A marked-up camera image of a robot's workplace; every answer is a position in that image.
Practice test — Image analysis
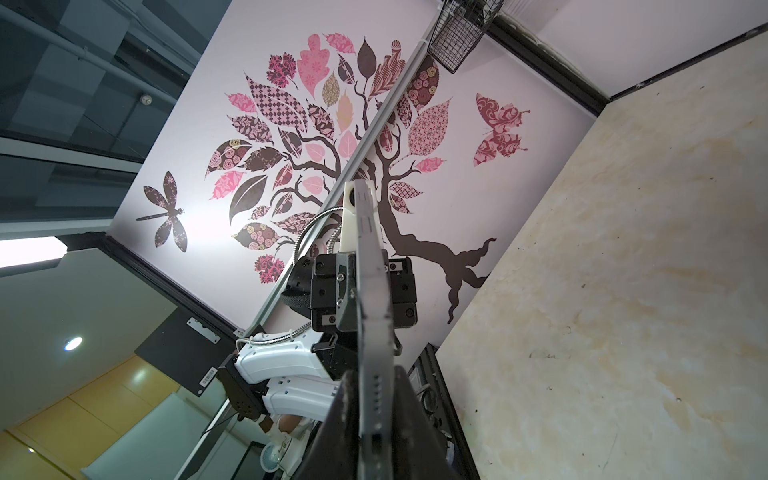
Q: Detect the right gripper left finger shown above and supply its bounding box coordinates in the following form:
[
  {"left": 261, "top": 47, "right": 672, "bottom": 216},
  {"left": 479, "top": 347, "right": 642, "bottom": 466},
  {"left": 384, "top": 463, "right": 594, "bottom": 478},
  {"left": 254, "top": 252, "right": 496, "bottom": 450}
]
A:
[{"left": 293, "top": 370, "right": 360, "bottom": 480}]

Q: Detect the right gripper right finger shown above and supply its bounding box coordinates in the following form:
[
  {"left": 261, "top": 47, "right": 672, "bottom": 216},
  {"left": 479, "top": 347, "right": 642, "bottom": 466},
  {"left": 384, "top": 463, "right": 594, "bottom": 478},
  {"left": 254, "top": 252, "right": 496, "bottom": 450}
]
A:
[{"left": 392, "top": 365, "right": 459, "bottom": 480}]

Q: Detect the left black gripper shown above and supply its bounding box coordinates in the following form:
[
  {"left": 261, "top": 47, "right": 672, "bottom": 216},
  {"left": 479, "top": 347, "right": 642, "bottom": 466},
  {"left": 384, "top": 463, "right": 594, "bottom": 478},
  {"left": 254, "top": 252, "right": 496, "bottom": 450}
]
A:
[{"left": 309, "top": 253, "right": 418, "bottom": 332}]

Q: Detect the black phone case horizontal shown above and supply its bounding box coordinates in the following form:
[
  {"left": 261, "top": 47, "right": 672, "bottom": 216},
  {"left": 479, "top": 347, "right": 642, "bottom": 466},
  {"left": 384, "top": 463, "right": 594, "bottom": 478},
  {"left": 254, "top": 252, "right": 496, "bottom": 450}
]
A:
[{"left": 353, "top": 180, "right": 394, "bottom": 479}]

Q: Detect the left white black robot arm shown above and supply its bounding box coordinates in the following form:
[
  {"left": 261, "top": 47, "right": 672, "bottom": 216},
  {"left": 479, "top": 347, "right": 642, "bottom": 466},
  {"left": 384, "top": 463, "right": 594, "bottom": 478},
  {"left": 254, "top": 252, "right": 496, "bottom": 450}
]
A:
[{"left": 217, "top": 253, "right": 418, "bottom": 433}]

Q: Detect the left metal flexible conduit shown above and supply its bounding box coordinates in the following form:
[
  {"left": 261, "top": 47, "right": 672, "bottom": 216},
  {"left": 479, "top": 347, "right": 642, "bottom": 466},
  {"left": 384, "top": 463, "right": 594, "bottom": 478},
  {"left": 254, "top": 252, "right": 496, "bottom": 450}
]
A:
[{"left": 235, "top": 206, "right": 344, "bottom": 350}]

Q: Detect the black base frame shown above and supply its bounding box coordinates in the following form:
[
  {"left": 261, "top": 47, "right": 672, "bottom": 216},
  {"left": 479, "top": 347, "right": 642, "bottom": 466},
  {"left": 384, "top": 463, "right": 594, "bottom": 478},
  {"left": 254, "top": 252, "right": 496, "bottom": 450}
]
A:
[{"left": 408, "top": 343, "right": 480, "bottom": 480}]

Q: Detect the aluminium rail left diagonal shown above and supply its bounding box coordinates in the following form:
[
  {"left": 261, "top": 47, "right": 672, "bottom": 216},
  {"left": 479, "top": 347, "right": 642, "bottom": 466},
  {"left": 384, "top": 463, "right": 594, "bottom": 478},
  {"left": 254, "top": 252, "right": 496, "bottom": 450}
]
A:
[{"left": 173, "top": 38, "right": 433, "bottom": 480}]

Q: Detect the black wire basket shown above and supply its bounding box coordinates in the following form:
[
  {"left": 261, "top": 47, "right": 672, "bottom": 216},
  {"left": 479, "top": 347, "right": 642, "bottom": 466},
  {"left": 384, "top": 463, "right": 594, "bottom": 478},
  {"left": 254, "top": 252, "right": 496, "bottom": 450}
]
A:
[{"left": 427, "top": 0, "right": 504, "bottom": 74}]

